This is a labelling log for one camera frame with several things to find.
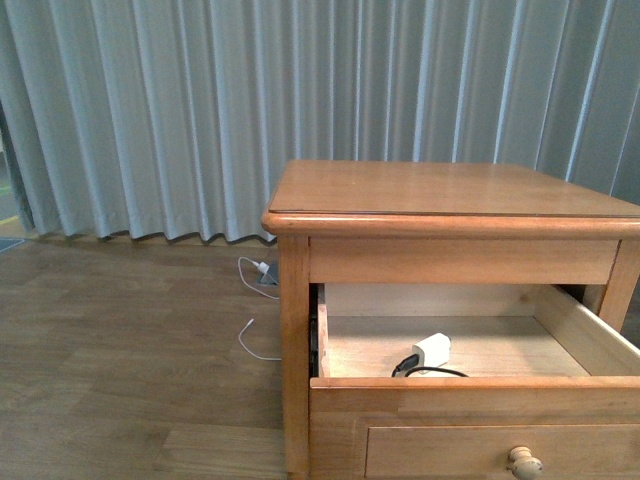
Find black usb cable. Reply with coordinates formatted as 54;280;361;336
390;352;470;379

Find white charger block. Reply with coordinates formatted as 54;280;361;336
412;333;451;368

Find wooden drawer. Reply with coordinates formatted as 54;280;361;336
309;284;639;479

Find open metal floor socket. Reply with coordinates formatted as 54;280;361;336
256;262;279;286

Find wooden nightstand cabinet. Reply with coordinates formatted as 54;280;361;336
262;160;639;479

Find grey pleated curtain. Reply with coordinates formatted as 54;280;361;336
1;1;639;240

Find dark floor mat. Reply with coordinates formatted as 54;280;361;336
0;237;25;253

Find white wall plug adapter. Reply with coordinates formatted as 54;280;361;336
251;261;270;274

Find white floor cable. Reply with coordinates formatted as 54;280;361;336
236;256;283;362

